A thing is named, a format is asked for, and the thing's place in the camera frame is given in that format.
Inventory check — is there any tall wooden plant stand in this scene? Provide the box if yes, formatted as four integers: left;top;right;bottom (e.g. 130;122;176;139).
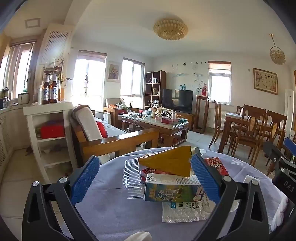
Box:
194;95;210;134

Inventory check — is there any purple floral tablecloth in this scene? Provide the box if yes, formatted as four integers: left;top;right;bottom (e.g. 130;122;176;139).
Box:
59;147;289;241

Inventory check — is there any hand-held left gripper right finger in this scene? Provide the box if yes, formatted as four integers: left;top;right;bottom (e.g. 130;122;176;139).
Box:
191;153;271;241

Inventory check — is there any white radiator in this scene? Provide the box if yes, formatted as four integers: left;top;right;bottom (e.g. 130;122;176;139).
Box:
208;108;229;130

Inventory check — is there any brown beer bottle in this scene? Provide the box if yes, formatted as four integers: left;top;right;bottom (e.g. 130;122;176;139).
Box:
50;72;59;103
42;72;51;104

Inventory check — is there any metal wire rack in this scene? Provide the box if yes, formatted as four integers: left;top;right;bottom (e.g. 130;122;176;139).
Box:
43;58;64;102

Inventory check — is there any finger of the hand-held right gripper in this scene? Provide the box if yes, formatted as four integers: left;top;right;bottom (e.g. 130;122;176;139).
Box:
283;137;296;158
264;140;296;176

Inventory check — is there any person's right hand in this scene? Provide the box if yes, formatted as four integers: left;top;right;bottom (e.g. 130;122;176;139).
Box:
270;197;291;234

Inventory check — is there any wooden dining table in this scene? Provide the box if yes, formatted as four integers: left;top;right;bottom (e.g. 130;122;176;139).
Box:
217;112;286;160

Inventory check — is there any window with brown blind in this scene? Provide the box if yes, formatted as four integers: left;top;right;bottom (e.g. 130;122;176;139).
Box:
121;57;146;109
208;61;232;105
72;50;107;105

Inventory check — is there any gold pendant lamp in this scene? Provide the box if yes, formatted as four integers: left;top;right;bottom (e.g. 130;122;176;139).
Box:
269;34;286;65

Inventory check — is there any red milk carton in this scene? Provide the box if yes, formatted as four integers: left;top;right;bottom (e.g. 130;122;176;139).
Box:
204;157;229;176
142;168;173;183

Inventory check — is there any gold crystal ceiling lamp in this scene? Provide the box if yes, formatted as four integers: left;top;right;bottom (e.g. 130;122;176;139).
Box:
153;18;188;40

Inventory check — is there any wooden coffee table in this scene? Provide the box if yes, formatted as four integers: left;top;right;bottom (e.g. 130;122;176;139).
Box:
122;113;189;147

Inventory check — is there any white canister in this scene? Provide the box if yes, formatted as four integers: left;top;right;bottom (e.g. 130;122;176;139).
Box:
18;93;30;105

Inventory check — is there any clear plastic tray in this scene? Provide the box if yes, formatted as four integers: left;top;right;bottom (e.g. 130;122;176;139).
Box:
122;159;145;200

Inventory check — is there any green and white milk carton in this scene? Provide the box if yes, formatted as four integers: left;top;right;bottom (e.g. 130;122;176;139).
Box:
143;173;205;202

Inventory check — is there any large framed floral picture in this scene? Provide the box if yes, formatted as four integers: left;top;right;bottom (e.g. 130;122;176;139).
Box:
253;68;278;95

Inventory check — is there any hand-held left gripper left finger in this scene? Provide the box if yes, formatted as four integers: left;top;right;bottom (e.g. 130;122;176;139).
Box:
22;155;100;241

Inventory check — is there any silver foil packet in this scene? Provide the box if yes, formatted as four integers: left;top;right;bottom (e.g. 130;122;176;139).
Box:
162;199;216;223

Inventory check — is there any red box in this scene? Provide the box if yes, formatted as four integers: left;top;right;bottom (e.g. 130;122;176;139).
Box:
40;120;65;139

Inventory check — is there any flat screen television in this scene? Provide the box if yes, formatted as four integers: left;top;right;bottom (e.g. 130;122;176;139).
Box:
161;89;194;114

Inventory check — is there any small framed flower painting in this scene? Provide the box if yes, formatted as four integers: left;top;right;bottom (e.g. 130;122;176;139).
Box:
106;61;122;82

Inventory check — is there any yellow paper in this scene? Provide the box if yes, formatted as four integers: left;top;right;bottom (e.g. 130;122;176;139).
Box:
138;146;192;177

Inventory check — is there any white shelf unit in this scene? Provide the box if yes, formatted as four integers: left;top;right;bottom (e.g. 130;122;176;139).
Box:
23;102;78;183

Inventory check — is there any white lattice cabinet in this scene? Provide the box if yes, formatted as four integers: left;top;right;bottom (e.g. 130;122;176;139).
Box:
39;23;75;102

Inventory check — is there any dark kettle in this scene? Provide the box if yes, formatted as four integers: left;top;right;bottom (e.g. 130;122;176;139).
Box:
2;88;10;108

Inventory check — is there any wooden bookshelf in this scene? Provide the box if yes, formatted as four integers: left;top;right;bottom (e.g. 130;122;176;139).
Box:
144;70;167;109

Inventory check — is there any wooden armchair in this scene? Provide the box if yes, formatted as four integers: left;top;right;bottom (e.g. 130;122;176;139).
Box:
103;98;140;129

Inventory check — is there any white ceiling vent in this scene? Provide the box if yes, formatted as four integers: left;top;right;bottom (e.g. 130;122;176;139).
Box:
25;18;41;29

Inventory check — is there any red cushion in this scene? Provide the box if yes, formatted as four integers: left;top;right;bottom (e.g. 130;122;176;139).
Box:
96;121;109;138

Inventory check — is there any wooden television stand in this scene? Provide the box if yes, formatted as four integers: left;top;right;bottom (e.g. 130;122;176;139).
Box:
178;112;195;131

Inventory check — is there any wooden sofa with grey cushions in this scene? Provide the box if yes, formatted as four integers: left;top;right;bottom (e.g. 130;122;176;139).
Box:
70;105;160;160

